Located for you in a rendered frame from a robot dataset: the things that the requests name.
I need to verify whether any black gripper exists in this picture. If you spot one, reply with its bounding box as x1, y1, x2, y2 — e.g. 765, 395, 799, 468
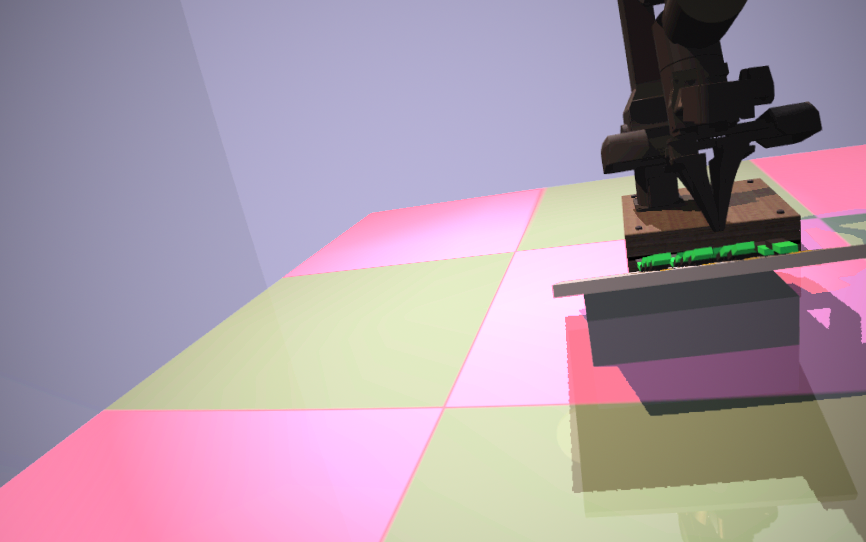
601, 55, 823, 232

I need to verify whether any beige switch panel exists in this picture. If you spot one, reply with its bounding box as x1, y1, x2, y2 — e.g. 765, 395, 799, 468
552, 238, 866, 367

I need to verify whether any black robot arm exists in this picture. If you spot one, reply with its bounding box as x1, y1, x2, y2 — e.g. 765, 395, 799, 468
618, 0, 775, 212

